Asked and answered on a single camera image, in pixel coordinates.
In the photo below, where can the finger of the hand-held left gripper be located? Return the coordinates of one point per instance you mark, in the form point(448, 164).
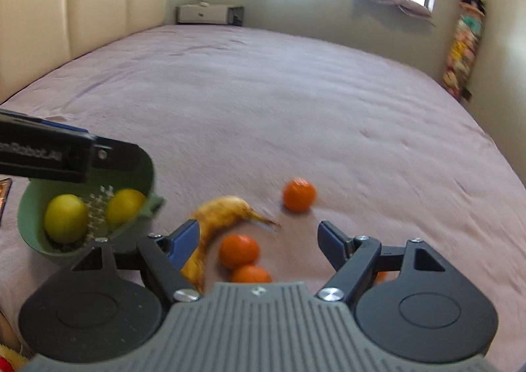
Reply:
point(45, 150)

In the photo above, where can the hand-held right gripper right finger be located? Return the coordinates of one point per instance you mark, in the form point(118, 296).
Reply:
point(330, 241)

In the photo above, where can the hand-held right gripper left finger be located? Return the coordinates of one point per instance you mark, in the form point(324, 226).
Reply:
point(185, 241)

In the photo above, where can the green colander bowl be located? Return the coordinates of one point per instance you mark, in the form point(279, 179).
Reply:
point(33, 201)

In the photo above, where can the spotted yellow banana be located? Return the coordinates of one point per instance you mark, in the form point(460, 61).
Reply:
point(222, 211)

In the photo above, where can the smartphone with bright screen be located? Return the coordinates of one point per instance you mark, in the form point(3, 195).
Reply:
point(4, 199)

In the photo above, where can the yellow-green apple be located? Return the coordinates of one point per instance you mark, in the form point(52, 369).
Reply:
point(123, 205)
point(65, 218)

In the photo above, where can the pink bed blanket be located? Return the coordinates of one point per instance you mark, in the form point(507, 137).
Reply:
point(287, 109)

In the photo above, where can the cream padded headboard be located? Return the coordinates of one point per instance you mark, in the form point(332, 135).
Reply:
point(94, 6)

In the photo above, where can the yellow plush toy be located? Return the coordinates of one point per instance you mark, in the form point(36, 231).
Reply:
point(8, 359)

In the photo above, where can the colourful hanging wall organiser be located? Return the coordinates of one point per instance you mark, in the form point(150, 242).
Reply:
point(464, 47)

